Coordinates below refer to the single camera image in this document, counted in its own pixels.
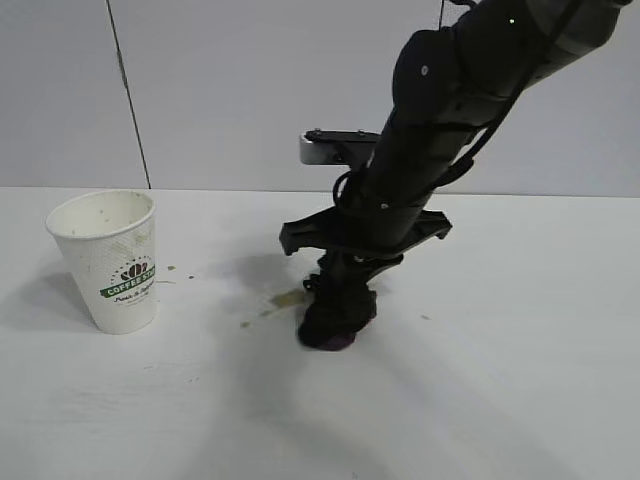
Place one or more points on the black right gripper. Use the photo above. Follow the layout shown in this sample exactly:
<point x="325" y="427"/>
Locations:
<point x="380" y="227"/>

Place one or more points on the dark purple cloth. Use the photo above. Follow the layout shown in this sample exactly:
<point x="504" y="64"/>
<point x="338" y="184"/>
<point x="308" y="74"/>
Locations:
<point x="335" y="320"/>

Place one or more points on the white Coffee Star paper cup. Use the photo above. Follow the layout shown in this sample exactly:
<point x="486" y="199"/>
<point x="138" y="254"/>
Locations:
<point x="110" y="310"/>

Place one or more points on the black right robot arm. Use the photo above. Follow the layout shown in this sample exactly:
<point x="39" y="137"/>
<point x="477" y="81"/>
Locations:
<point x="435" y="100"/>

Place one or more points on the brown coffee puddle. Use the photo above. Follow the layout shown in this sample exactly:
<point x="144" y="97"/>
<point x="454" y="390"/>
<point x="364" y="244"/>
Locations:
<point x="286" y="299"/>

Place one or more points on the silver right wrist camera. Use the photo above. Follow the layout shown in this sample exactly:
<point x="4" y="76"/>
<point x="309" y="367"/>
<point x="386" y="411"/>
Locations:
<point x="320" y="150"/>

